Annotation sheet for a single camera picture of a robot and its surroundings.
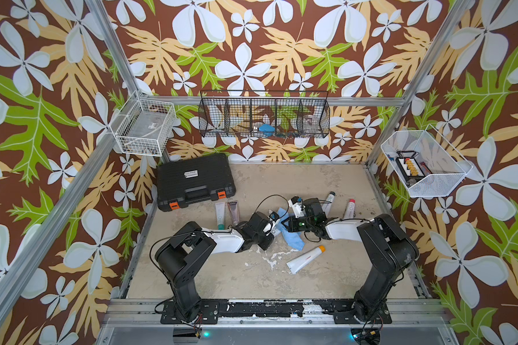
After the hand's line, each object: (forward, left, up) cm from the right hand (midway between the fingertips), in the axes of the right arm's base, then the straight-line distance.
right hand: (280, 222), depth 95 cm
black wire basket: (+41, +7, +29) cm, 51 cm away
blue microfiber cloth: (-9, -5, +2) cm, 10 cm away
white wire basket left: (+25, +56, +33) cm, 70 cm away
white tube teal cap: (+5, +28, -1) cm, 28 cm away
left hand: (-4, +4, -1) cm, 6 cm away
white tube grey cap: (+9, -22, -1) cm, 24 cm away
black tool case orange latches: (+22, +43, +4) cm, 48 cm away
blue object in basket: (+33, +6, +27) cm, 43 cm away
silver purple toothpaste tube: (+7, +21, -2) cm, 23 cm away
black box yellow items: (+11, -49, +24) cm, 56 cm away
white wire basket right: (+11, -55, +25) cm, 62 cm away
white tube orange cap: (-17, -6, -2) cm, 18 cm away
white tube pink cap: (+7, -33, 0) cm, 34 cm away
